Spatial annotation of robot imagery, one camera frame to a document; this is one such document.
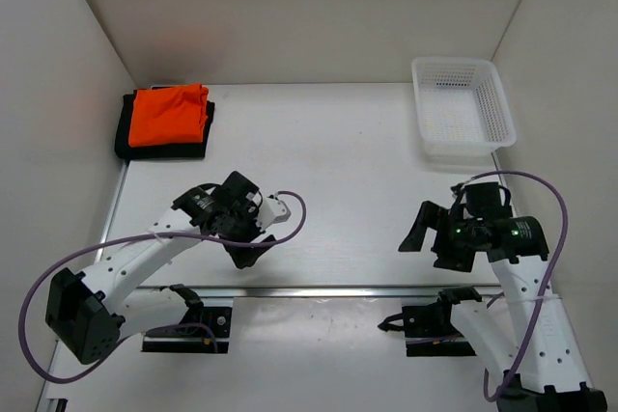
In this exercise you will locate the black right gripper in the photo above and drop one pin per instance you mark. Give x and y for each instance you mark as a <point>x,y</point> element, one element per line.
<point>437,217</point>

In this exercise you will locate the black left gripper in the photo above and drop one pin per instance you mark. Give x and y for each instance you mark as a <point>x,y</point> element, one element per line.
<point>243,256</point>

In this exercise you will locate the black t shirt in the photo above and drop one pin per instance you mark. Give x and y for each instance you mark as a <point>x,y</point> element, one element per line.
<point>168,151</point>

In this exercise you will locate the orange t shirt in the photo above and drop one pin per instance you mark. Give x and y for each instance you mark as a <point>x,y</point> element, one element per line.
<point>173,115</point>

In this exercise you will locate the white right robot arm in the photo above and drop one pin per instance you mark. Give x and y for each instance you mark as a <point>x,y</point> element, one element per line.
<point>538,367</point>

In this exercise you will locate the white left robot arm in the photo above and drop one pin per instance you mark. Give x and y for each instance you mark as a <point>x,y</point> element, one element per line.
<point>93,309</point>

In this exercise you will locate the white plastic laundry basket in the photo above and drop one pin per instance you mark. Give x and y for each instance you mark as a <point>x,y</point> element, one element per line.
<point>462,110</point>

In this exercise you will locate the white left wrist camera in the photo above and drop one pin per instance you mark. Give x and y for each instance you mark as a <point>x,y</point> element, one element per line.
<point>272,211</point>

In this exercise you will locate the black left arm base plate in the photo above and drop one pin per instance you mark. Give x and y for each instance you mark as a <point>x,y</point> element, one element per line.
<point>206,331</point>

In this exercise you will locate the aluminium front table rail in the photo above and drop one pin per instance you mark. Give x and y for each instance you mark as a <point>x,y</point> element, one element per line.
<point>327,292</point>

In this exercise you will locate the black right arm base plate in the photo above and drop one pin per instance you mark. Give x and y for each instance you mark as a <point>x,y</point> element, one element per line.
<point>428,332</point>

